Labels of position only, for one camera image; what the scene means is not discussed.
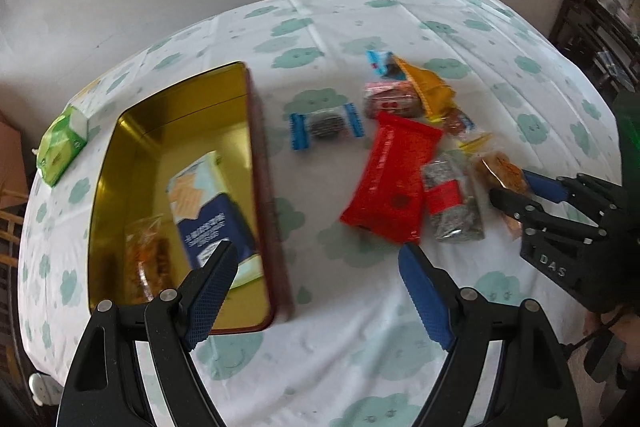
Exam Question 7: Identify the cloud-printed white tablecloth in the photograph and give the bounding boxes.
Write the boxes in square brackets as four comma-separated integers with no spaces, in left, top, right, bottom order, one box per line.
[19,0,623,427]

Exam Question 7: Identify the green tissue box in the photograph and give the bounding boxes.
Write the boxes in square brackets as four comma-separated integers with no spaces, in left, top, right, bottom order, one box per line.
[36,104,90,188]

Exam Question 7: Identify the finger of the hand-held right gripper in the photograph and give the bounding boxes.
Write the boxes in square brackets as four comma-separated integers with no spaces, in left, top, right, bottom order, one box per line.
[489,186,608,242]
[522,169,628,215]

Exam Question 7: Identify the small blue cookie packet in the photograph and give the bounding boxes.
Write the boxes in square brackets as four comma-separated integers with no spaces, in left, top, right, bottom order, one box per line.
[366,50,408,80]

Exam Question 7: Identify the blue cracker box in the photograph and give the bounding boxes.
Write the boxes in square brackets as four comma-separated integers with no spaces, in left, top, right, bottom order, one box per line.
[166,151,265,290]

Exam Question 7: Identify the cardboard box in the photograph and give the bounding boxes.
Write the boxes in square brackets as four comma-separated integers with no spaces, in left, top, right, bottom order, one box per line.
[0,112,30,198]

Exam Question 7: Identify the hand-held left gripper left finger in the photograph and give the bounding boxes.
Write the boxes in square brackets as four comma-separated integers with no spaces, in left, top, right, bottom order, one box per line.
[57,239,240,427]

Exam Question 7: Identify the clear orange snack packet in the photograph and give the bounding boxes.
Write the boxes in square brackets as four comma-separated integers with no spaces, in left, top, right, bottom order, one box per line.
[124,214,173,305]

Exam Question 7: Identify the grey packet with red label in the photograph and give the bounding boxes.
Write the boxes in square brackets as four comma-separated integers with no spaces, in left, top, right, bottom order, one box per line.
[421,150,486,244]

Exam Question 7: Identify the yellow-orange snack packet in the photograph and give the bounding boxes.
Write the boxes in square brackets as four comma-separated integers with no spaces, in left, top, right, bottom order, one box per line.
[395,56,458,122]

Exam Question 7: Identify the large red snack packet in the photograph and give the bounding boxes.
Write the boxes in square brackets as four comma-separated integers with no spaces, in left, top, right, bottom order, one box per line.
[340,112,444,245]

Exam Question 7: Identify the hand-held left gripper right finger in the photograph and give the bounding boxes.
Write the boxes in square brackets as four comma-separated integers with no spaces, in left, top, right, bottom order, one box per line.
[398,243,583,427]

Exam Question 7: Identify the wooden chair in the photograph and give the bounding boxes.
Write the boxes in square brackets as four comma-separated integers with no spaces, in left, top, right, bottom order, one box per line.
[0,187,31,268]

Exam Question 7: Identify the dark green cloth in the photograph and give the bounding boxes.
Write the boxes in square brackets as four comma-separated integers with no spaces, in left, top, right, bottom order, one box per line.
[612,92,640,188]

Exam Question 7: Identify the white plastic object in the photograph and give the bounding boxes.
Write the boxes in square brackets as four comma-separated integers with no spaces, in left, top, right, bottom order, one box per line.
[29,373,63,405]

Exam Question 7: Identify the small clear candy packet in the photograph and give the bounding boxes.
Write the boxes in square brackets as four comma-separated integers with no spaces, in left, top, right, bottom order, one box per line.
[440,107,476,138]

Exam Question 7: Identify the dark wooden shelf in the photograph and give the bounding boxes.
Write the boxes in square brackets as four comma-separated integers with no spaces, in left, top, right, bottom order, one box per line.
[547,0,640,102]

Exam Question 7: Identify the pink printed snack packet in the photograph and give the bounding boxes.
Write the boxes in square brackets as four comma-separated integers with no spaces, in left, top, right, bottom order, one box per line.
[362,81,426,120]

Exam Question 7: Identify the gold and brown tin box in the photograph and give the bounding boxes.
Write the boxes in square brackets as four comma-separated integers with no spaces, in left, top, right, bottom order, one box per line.
[87,61,296,335]

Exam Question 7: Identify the clear fried twist packet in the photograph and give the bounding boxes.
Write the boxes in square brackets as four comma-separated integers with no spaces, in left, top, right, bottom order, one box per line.
[472,151,533,239]

